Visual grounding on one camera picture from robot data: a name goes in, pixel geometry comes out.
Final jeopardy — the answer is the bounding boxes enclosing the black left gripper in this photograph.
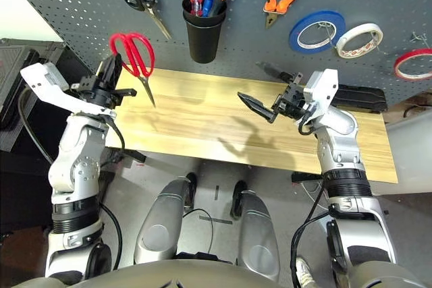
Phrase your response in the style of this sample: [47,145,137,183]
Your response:
[72,53,138,109]

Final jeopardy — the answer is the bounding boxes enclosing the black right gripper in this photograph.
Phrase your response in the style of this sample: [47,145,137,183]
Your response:
[237,61,313,123]

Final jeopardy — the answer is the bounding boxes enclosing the red handled scissors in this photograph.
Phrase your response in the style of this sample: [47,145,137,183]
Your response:
[109,32,157,109]

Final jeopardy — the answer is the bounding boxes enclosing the thin red tape roll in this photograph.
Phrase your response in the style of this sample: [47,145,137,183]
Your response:
[394,48,432,82]

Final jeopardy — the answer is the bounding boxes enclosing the grey metal pegboard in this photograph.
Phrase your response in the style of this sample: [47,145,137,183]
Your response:
[0,0,432,103]

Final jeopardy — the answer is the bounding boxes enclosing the silver single pegboard hook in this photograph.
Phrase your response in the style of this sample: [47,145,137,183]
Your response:
[410,31,431,49]

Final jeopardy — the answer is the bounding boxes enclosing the blue tape roll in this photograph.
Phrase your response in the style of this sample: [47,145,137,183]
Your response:
[288,10,346,55]

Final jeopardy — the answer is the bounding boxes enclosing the black plastic cup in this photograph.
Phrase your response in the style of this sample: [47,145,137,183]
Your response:
[182,0,227,64]

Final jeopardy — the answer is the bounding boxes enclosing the flat black plastic case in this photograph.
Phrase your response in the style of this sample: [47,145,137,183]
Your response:
[332,84,387,113]

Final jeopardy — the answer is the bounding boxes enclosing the large black tool case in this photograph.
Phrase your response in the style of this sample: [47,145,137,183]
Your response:
[0,43,40,127]

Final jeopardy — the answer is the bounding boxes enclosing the white tape roll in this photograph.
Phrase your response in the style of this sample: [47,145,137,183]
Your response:
[335,23,384,59]

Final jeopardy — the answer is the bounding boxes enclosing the long black floor tape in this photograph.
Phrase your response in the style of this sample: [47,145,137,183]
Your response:
[198,215,234,225]

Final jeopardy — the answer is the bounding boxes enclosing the silver robot right leg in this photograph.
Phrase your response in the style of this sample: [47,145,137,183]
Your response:
[231,180,281,282]

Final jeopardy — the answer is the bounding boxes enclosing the silver robot leg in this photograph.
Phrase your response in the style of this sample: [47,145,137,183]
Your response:
[134,173,198,265]
[231,180,281,282]

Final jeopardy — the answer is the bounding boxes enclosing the white rounded machine housing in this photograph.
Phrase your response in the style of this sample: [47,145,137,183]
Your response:
[384,112,432,198]

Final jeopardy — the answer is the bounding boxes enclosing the silver robot left leg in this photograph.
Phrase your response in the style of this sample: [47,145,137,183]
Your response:
[134,173,198,265]

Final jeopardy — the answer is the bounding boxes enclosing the black box below torso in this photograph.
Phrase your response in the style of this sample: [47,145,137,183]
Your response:
[175,251,234,264]

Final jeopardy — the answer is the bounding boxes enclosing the grey sneaker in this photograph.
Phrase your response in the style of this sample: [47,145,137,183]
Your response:
[295,256,320,288]

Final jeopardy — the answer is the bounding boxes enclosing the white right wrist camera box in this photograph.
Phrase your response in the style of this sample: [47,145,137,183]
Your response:
[296,68,340,123]

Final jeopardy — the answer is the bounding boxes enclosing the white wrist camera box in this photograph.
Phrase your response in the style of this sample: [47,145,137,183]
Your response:
[20,61,117,117]
[296,68,340,123]

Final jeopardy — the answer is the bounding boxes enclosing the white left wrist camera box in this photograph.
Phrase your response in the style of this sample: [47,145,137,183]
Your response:
[20,61,117,117]

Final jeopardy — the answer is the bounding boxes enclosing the black table bracket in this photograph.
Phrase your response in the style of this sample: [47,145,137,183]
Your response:
[104,148,146,167]
[292,172,325,185]

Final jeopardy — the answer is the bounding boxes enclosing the white floor cables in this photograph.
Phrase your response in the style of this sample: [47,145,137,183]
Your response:
[302,181,327,208]

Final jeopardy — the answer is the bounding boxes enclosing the black floor cable loop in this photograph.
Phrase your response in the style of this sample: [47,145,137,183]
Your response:
[182,208,215,255]

